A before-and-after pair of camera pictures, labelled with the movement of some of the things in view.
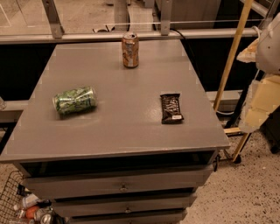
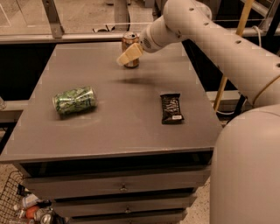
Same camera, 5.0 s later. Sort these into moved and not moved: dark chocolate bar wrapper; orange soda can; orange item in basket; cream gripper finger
Moved: cream gripper finger
Not moved: orange item in basket; dark chocolate bar wrapper; orange soda can
